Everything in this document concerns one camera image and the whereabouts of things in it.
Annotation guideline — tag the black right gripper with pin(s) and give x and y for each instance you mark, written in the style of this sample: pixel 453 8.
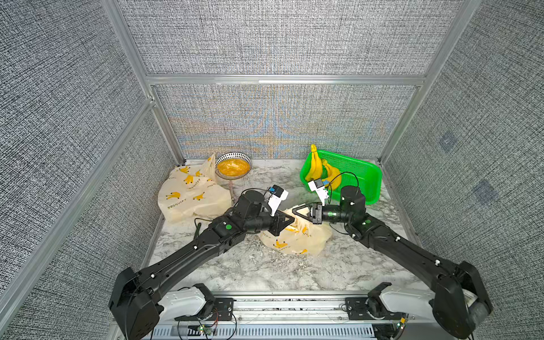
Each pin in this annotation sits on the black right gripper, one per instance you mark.
pixel 314 218

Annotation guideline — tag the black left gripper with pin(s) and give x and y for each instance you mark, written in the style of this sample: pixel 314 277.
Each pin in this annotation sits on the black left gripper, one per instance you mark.
pixel 278 224

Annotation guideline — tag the banana print plastic bag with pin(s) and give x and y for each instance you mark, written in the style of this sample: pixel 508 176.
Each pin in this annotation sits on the banana print plastic bag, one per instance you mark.
pixel 193 190
pixel 300 238

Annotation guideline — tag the yellow banana bunch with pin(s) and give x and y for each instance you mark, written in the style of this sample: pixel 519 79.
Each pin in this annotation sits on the yellow banana bunch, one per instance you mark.
pixel 331 175
pixel 316 167

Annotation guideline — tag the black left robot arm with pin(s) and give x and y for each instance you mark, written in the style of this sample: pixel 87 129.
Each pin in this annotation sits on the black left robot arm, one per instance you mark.
pixel 135 299

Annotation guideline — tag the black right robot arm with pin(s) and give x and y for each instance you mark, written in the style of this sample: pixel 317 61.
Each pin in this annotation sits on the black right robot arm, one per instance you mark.
pixel 461 300

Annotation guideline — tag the patterned bowl with yellow food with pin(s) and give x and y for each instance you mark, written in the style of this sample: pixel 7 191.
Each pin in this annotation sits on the patterned bowl with yellow food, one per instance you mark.
pixel 233 165

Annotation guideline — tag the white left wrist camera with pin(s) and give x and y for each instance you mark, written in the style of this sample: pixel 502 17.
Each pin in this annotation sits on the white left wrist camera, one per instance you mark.
pixel 278 195

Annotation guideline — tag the aluminium front rail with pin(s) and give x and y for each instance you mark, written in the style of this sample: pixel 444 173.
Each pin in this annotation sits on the aluminium front rail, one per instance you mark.
pixel 291 316

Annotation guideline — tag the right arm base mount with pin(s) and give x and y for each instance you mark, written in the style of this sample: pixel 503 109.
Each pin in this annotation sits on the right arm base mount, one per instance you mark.
pixel 371 307

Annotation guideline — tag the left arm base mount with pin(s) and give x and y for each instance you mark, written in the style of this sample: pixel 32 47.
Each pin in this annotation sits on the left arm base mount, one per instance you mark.
pixel 199 304

